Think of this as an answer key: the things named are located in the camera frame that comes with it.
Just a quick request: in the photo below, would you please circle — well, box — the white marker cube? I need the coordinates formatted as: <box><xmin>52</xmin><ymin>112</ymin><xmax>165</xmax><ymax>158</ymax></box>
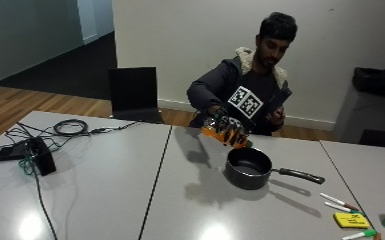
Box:
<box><xmin>227</xmin><ymin>85</ymin><xmax>265</xmax><ymax>120</ymax></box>

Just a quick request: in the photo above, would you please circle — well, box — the the person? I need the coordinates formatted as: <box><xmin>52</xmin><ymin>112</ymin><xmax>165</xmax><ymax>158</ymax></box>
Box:
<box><xmin>185</xmin><ymin>11</ymin><xmax>298</xmax><ymax>137</ymax></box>

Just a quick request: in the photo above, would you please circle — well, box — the grey waste bin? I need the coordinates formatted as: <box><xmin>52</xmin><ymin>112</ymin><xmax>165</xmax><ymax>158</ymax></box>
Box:
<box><xmin>332</xmin><ymin>84</ymin><xmax>385</xmax><ymax>145</ymax></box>

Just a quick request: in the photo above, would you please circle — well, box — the black bin bag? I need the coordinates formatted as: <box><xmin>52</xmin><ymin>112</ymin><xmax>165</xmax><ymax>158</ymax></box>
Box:
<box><xmin>350</xmin><ymin>66</ymin><xmax>385</xmax><ymax>100</ymax></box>

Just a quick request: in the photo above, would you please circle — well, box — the dark chair back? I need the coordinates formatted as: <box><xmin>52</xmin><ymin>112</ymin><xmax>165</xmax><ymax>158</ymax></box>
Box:
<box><xmin>358</xmin><ymin>128</ymin><xmax>385</xmax><ymax>150</ymax></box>

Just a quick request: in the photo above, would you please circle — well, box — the black chair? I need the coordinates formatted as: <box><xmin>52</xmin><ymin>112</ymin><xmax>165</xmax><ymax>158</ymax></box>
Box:
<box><xmin>107</xmin><ymin>66</ymin><xmax>165</xmax><ymax>125</ymax></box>

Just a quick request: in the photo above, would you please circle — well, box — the white marker with red cap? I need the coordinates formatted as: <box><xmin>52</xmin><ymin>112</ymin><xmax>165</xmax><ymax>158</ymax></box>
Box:
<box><xmin>318</xmin><ymin>192</ymin><xmax>362</xmax><ymax>212</ymax></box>

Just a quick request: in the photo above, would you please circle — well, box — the white marker with green cap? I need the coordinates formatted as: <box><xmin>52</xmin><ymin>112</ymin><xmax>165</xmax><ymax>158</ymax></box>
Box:
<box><xmin>341</xmin><ymin>229</ymin><xmax>378</xmax><ymax>240</ymax></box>
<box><xmin>324</xmin><ymin>201</ymin><xmax>365</xmax><ymax>215</ymax></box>

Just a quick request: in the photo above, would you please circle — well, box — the yellow eraser block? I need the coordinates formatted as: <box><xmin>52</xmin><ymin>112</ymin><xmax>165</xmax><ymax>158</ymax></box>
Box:
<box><xmin>332</xmin><ymin>211</ymin><xmax>372</xmax><ymax>230</ymax></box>

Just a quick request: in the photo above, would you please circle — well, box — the black upright device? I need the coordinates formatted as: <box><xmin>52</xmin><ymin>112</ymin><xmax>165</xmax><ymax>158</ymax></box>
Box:
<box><xmin>24</xmin><ymin>136</ymin><xmax>58</xmax><ymax>177</ymax></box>

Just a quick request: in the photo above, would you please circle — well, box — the flat black box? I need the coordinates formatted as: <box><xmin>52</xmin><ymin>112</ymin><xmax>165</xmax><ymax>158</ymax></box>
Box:
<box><xmin>0</xmin><ymin>142</ymin><xmax>30</xmax><ymax>162</ymax></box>

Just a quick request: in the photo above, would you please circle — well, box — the black saucepan with handle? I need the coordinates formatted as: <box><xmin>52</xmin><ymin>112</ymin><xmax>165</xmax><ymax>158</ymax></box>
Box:
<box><xmin>223</xmin><ymin>147</ymin><xmax>326</xmax><ymax>191</ymax></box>

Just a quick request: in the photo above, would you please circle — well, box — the thin black cable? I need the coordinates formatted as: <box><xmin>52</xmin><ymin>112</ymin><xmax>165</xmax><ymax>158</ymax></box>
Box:
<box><xmin>4</xmin><ymin>120</ymin><xmax>141</xmax><ymax>145</ymax></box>

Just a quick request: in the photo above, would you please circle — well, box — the coiled black cable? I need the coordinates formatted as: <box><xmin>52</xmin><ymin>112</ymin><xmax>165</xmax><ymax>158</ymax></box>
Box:
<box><xmin>52</xmin><ymin>118</ymin><xmax>91</xmax><ymax>137</ymax></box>

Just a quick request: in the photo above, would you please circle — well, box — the green cable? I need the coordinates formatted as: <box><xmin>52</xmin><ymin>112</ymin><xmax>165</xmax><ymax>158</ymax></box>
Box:
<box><xmin>18</xmin><ymin>155</ymin><xmax>39</xmax><ymax>176</ymax></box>

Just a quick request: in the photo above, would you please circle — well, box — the long black cable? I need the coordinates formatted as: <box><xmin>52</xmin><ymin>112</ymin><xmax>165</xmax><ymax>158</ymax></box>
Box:
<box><xmin>30</xmin><ymin>164</ymin><xmax>60</xmax><ymax>240</ymax></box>

